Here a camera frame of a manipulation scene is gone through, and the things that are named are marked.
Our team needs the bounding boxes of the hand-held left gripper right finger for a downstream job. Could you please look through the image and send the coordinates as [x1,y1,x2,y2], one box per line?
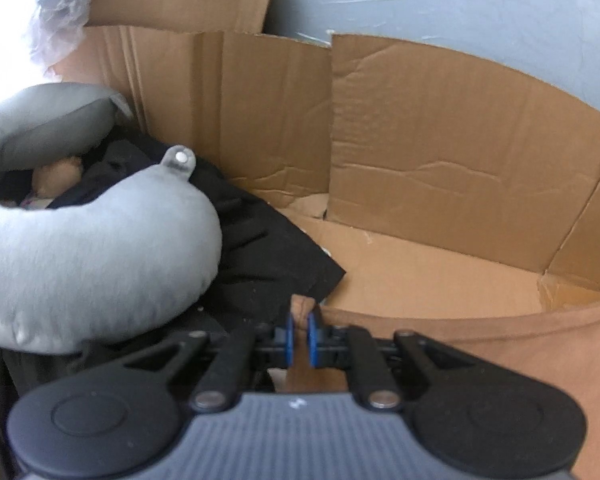
[307,312,481,409]

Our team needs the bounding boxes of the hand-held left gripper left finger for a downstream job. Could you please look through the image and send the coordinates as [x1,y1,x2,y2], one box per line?
[121,311,298,411]

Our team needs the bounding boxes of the brown printed t-shirt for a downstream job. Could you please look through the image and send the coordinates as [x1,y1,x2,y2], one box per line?
[275,295,600,480]

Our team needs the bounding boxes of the black crumpled garment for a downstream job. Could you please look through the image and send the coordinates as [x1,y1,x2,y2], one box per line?
[0,130,348,396]

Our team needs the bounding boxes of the grey neck pillow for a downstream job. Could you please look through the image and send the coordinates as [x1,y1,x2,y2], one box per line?
[0,82,224,356]

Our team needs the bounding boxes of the flattened cardboard sheet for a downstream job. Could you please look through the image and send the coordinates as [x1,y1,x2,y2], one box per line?
[55,25,600,321]

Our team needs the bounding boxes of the brown teddy bear toy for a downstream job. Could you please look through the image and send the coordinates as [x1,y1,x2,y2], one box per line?
[32,156,83,198]

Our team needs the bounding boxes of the grey film-wrapped appliance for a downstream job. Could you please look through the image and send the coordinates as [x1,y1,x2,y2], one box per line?
[265,0,600,123]

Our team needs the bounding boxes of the white plastic bag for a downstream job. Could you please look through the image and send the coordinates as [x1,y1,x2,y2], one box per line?
[30,0,93,78]

